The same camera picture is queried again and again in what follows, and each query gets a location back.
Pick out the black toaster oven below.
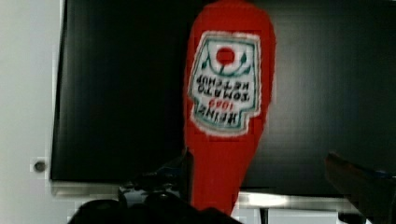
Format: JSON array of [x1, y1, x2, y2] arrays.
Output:
[[50, 0, 395, 211]]

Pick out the red plush ketchup bottle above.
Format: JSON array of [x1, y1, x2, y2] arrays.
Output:
[[183, 0, 276, 214]]

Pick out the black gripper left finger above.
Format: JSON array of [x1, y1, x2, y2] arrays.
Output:
[[67, 150, 242, 224]]

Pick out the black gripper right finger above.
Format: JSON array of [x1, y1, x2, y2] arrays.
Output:
[[325, 153, 395, 224]]

